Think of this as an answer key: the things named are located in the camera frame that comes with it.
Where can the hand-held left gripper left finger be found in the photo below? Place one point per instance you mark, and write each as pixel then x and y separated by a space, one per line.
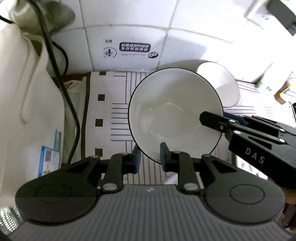
pixel 138 160

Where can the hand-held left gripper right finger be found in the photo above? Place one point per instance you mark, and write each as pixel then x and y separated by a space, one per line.
pixel 164 157

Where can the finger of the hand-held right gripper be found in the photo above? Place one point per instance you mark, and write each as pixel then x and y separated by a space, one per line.
pixel 215 120
pixel 233 116

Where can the amber cooking wine bottle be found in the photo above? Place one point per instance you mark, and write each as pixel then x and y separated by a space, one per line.
pixel 286 92

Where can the striped table cloth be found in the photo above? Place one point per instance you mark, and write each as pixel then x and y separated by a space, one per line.
pixel 104 111

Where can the black power adapter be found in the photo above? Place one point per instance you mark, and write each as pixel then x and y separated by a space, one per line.
pixel 284 16

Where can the white appliance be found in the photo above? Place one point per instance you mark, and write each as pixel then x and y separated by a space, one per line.
pixel 27 104

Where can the metal mesh rack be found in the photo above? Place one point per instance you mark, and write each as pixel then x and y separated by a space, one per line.
pixel 9 219

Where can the small wall sticker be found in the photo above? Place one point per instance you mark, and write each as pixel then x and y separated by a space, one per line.
pixel 135 49

